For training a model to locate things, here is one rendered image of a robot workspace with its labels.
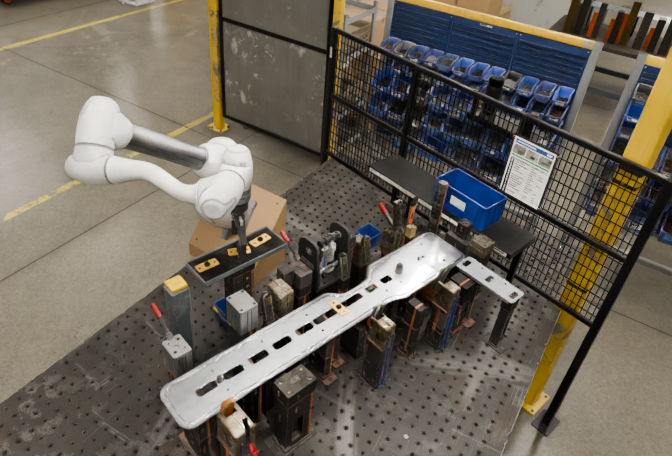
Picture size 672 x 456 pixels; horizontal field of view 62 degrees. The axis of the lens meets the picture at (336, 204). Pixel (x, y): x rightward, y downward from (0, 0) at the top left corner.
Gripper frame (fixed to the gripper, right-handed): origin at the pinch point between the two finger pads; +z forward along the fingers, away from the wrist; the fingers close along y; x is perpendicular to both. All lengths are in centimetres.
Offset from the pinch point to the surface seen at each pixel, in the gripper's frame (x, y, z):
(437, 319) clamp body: 78, 26, 35
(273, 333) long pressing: 6.9, 29.0, 20.0
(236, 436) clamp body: -13, 69, 14
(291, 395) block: 6, 58, 17
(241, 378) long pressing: -8, 45, 20
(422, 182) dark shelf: 102, -47, 17
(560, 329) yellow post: 150, 26, 60
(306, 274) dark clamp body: 24.3, 9.8, 12.3
